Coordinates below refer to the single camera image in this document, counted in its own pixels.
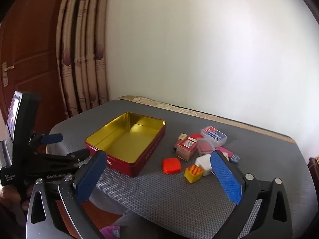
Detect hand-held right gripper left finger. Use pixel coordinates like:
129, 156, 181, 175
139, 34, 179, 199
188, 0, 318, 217
26, 150, 107, 239

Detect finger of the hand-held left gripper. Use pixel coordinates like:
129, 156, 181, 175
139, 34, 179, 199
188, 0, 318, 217
35, 148, 90, 166
29, 133, 63, 155

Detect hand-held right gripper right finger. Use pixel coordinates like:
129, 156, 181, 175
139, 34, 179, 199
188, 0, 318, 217
210, 150, 293, 239

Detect pink rectangular box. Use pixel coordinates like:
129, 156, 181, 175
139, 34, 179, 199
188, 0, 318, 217
216, 146, 233, 161

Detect white charger block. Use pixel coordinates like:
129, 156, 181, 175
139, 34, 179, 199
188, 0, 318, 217
194, 154, 216, 176

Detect yellow red-striped small box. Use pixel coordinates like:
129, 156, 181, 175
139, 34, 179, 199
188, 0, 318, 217
184, 165, 204, 183

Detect clear plastic box red contents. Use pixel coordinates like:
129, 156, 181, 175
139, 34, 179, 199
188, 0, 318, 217
197, 139, 217, 156

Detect clear plastic box blue-red label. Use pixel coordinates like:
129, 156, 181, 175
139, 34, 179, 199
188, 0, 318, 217
201, 126, 228, 145

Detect red and white carton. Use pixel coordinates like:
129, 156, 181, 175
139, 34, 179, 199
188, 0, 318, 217
174, 137, 198, 161

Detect red tin box gold inside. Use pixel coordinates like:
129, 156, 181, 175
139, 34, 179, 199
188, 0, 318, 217
85, 112, 166, 178

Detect red square lid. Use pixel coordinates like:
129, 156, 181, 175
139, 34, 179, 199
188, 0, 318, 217
162, 158, 181, 175

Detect person's left hand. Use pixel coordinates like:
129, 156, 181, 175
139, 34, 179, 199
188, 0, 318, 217
0, 185, 30, 212

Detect person's pink garment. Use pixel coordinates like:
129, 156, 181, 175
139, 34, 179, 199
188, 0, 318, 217
100, 225, 122, 239

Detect person's grey trousers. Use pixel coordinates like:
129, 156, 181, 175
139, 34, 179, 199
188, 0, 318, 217
117, 209, 160, 239

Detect brown wooden door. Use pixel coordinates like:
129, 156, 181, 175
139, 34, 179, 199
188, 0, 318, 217
0, 0, 68, 135

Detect grey mesh mat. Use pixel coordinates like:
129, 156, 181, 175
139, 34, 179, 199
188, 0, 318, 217
46, 100, 313, 239

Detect beige leaf-print curtain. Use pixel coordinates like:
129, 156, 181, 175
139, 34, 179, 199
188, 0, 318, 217
56, 0, 111, 120

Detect dark wooden furniture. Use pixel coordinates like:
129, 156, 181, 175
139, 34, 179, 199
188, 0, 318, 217
308, 156, 319, 180

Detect brass door handle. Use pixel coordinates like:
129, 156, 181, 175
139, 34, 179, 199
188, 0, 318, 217
2, 62, 15, 87

